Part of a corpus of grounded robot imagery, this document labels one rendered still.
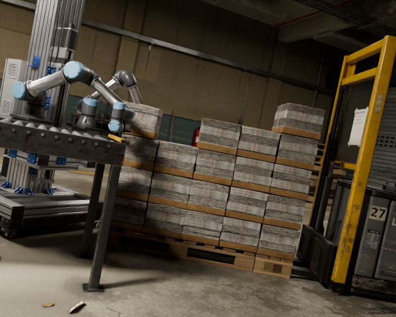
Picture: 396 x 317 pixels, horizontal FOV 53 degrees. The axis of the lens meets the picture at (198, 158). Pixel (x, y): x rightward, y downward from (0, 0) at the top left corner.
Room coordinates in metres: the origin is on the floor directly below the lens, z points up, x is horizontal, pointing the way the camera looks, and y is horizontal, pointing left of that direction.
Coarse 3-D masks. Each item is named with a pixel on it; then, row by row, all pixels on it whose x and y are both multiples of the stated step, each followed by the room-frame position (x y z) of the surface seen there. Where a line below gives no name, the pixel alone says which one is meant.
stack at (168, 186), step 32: (160, 160) 2.90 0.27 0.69; (192, 160) 2.91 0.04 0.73; (224, 160) 2.92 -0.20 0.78; (256, 160) 2.94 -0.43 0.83; (160, 192) 2.90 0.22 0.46; (192, 192) 2.91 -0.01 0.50; (224, 192) 2.92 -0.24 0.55; (256, 192) 2.94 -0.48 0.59; (160, 224) 2.90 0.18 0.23; (192, 224) 2.91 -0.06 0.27; (224, 224) 2.94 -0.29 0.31; (256, 224) 2.94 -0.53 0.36
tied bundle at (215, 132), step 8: (208, 120) 2.92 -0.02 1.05; (216, 120) 2.92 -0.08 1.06; (208, 128) 2.92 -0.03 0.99; (216, 128) 2.92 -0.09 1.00; (224, 128) 2.92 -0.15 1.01; (232, 128) 2.92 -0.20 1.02; (240, 128) 2.93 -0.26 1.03; (200, 136) 3.04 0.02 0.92; (208, 136) 2.92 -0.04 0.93; (216, 136) 2.92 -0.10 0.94; (224, 136) 2.92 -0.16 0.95; (232, 136) 2.93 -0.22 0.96; (216, 144) 2.92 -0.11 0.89; (224, 144) 2.92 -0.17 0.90; (232, 144) 2.92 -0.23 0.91
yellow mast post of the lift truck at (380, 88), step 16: (384, 48) 2.78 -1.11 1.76; (384, 64) 2.78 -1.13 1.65; (384, 80) 2.78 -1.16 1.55; (384, 96) 2.78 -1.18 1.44; (368, 112) 2.81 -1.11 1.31; (368, 128) 2.78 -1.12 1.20; (368, 144) 2.78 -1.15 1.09; (368, 160) 2.78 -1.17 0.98; (368, 176) 2.78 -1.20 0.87; (352, 192) 2.79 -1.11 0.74; (352, 208) 2.78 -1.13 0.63; (352, 224) 2.78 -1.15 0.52; (352, 240) 2.78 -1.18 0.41; (336, 256) 2.81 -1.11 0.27; (336, 272) 2.78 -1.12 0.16
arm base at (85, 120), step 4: (80, 116) 3.21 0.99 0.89; (84, 116) 3.19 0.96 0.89; (88, 116) 3.19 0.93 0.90; (92, 116) 3.21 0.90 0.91; (80, 120) 3.19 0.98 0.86; (84, 120) 3.18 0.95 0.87; (88, 120) 3.19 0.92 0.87; (92, 120) 3.21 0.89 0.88; (80, 124) 3.18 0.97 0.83; (84, 124) 3.17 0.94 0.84; (88, 124) 3.18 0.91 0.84; (92, 124) 3.21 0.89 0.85
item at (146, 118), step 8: (128, 104) 2.89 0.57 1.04; (136, 104) 2.89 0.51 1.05; (136, 112) 2.89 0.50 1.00; (144, 112) 2.92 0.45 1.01; (152, 112) 2.89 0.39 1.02; (160, 112) 3.02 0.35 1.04; (128, 120) 2.89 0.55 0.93; (136, 120) 2.90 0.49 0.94; (144, 120) 2.90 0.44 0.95; (152, 120) 2.89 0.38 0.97; (136, 128) 2.89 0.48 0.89; (144, 128) 2.90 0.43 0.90; (152, 128) 2.90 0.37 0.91
